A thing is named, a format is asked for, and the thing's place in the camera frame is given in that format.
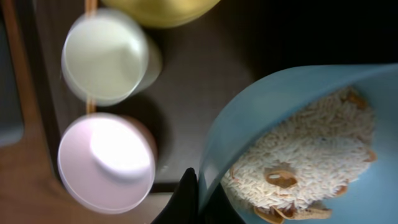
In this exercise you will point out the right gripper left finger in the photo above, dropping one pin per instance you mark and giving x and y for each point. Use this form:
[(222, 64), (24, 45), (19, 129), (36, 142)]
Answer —
[(182, 207)]

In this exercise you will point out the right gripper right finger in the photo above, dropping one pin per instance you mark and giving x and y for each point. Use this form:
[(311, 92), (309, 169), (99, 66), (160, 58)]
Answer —
[(219, 210)]

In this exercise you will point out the leftover rice pile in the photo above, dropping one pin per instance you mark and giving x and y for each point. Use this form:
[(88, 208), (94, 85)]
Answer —
[(311, 156)]

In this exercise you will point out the white bowl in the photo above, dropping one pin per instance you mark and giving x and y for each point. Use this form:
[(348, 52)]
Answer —
[(107, 162)]

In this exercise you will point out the light blue bowl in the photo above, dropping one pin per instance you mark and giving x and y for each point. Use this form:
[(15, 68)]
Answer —
[(259, 107)]

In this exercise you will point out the white cup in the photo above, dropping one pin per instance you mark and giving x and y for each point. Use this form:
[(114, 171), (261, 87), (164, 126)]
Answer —
[(107, 57)]

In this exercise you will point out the grey dishwasher rack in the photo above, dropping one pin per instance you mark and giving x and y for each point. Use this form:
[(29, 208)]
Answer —
[(12, 125)]

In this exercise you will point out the dark brown serving tray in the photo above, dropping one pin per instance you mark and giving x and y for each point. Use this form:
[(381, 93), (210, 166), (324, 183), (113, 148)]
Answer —
[(207, 62)]

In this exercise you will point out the yellow plate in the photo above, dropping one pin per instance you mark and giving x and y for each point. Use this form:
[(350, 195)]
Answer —
[(163, 14)]

